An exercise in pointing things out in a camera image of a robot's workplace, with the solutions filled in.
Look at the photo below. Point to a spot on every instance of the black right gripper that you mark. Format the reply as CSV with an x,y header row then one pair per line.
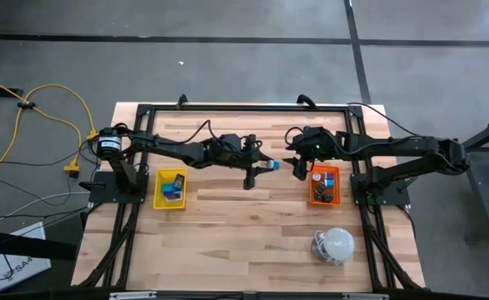
x,y
310,146

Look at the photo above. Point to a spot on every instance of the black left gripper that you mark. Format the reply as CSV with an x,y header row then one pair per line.
x,y
251,146

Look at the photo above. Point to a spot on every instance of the small teal box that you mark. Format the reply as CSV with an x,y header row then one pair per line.
x,y
168,188

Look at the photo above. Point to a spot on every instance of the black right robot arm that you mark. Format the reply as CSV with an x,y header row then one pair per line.
x,y
415,146

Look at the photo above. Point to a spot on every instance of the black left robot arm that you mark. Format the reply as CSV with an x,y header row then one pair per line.
x,y
177,150

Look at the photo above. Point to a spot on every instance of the orange plastic basket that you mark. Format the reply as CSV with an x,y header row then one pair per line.
x,y
311,200

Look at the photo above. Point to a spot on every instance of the black curved clamp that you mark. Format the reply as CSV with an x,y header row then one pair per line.
x,y
181,101
306,101

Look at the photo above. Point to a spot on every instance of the white globe lamp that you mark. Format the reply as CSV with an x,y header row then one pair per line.
x,y
339,243

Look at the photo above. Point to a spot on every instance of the yellow plastic basket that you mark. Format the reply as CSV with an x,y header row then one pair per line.
x,y
158,202

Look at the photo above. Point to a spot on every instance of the yellow power plug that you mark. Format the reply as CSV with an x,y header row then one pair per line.
x,y
71,168
92,135

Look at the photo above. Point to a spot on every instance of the black metal table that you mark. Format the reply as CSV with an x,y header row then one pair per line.
x,y
485,166

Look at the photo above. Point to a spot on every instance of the black beam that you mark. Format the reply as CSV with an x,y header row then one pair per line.
x,y
19,246

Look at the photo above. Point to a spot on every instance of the white cardboard box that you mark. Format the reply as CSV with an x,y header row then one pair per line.
x,y
23,258

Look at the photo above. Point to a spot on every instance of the silver bracket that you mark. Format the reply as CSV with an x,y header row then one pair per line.
x,y
365,296
133,296

